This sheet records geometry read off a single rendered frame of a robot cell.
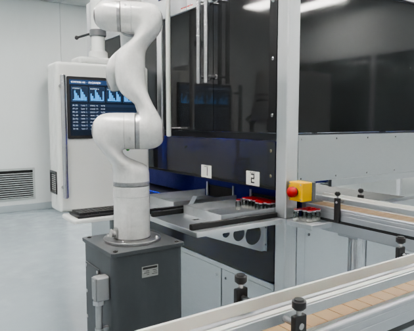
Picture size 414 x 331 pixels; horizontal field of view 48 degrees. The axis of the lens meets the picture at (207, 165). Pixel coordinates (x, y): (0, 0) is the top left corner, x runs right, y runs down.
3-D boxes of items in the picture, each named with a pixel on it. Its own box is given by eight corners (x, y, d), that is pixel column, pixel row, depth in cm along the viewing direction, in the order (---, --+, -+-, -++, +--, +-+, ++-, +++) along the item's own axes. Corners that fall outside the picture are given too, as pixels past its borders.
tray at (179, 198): (204, 195, 239) (204, 188, 239) (236, 202, 218) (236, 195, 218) (145, 201, 220) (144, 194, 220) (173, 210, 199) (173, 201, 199)
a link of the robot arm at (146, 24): (116, 152, 159) (164, 151, 161) (114, 146, 147) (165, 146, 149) (115, 10, 164) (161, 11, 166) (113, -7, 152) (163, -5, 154)
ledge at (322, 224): (311, 220, 188) (311, 215, 188) (337, 226, 178) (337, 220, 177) (286, 224, 180) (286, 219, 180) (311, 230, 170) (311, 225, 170)
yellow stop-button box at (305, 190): (301, 198, 182) (301, 179, 181) (315, 200, 176) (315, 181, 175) (287, 199, 178) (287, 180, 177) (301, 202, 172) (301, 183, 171)
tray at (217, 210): (247, 205, 212) (247, 197, 211) (288, 214, 190) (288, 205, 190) (183, 213, 192) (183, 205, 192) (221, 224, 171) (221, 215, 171)
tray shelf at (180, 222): (199, 198, 244) (199, 194, 244) (297, 220, 186) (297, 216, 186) (113, 207, 217) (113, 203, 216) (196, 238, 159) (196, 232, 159)
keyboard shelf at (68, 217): (138, 207, 262) (138, 202, 262) (161, 215, 239) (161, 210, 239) (57, 215, 238) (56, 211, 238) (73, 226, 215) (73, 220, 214)
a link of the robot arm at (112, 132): (150, 186, 151) (148, 112, 148) (91, 188, 148) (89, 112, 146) (149, 182, 163) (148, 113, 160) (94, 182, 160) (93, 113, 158)
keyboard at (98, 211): (143, 206, 250) (143, 201, 250) (155, 210, 239) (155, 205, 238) (69, 214, 229) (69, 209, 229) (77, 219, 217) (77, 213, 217)
